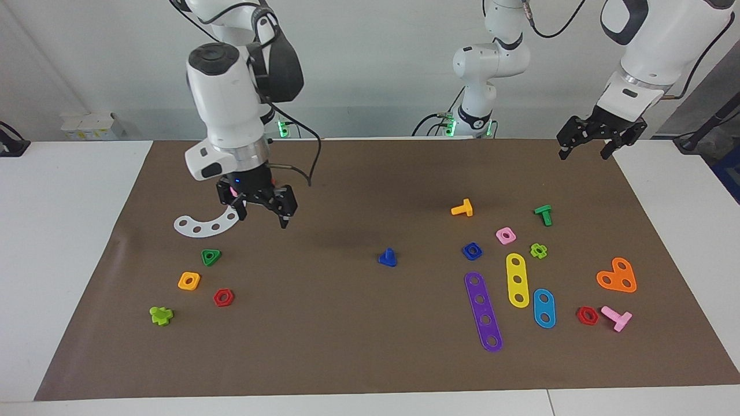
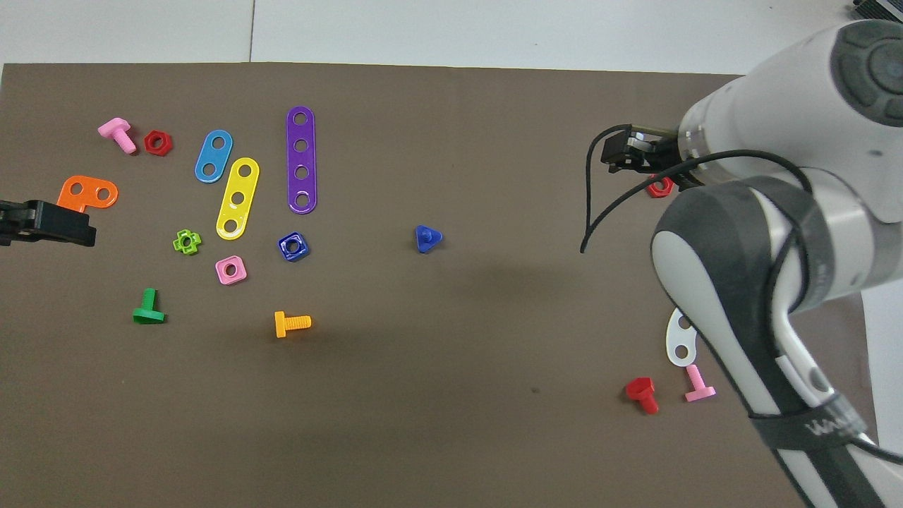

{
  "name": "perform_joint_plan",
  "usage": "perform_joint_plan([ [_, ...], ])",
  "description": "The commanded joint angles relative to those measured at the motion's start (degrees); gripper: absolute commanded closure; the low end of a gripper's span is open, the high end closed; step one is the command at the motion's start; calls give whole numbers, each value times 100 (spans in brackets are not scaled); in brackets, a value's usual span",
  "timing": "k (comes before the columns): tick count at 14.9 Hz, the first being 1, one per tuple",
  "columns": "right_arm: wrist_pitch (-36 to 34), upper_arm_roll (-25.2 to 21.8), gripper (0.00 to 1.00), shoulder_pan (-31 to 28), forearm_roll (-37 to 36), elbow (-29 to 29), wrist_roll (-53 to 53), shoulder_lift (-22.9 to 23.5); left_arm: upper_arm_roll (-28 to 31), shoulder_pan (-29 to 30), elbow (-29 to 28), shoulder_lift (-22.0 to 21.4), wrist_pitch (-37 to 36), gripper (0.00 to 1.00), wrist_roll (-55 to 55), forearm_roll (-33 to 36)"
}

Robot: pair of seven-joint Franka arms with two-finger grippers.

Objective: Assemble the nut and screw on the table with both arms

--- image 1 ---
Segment white curved five-hole strip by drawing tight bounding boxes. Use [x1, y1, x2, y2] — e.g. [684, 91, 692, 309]
[173, 205, 241, 238]

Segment black stand pole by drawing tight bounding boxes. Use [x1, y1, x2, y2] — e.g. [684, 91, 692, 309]
[674, 90, 740, 155]

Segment brown table mat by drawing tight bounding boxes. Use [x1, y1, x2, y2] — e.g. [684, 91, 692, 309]
[34, 138, 740, 402]

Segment orange three-hole corner plate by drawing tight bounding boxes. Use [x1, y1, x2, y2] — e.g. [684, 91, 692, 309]
[596, 257, 638, 294]

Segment yellow three-hole plastic strip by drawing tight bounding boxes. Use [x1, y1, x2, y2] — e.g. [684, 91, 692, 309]
[506, 252, 531, 309]

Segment blue two-hole plastic strip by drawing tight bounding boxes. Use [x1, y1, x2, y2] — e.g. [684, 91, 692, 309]
[532, 288, 557, 329]

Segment white small boxes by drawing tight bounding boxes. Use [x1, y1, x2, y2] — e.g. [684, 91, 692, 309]
[60, 112, 127, 141]

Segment purple four-hole plastic strip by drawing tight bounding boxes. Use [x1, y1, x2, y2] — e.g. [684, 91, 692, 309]
[464, 271, 504, 353]

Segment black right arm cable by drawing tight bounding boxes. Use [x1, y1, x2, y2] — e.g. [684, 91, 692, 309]
[169, 0, 323, 187]

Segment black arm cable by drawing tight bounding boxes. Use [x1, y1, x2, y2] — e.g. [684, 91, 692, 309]
[522, 0, 738, 100]
[169, 0, 323, 187]

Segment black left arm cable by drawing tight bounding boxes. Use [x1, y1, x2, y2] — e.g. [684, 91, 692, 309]
[522, 0, 738, 100]

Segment black base cable bundle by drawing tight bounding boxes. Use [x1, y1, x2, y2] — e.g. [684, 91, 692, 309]
[412, 111, 460, 138]

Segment blue frame object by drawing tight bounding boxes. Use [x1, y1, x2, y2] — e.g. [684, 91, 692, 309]
[710, 153, 740, 206]

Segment black clamp mount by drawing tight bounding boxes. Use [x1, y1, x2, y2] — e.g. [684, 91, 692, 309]
[0, 120, 31, 158]

